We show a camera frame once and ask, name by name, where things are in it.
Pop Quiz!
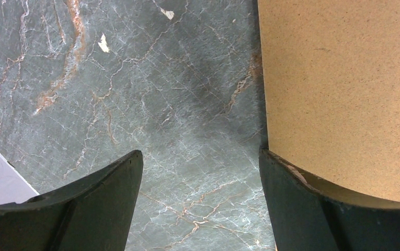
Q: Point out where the brown backing board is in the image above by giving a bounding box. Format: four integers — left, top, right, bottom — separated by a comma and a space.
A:
258, 1, 400, 201

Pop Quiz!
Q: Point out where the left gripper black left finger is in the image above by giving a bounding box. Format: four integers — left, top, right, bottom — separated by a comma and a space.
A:
0, 150, 143, 250

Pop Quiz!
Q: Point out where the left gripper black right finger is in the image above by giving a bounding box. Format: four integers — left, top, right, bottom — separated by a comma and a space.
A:
259, 149, 400, 250

